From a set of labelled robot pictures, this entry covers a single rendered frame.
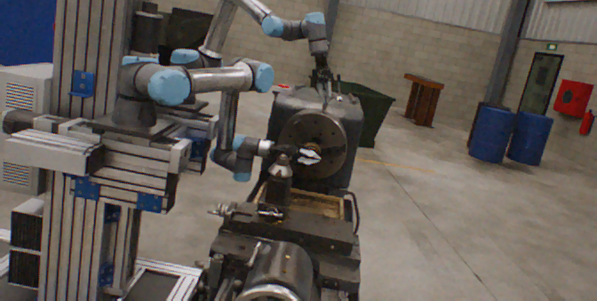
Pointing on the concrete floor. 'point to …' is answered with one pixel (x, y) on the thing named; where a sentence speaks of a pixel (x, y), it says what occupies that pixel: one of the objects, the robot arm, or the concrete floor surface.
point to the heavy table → (422, 99)
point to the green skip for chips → (372, 110)
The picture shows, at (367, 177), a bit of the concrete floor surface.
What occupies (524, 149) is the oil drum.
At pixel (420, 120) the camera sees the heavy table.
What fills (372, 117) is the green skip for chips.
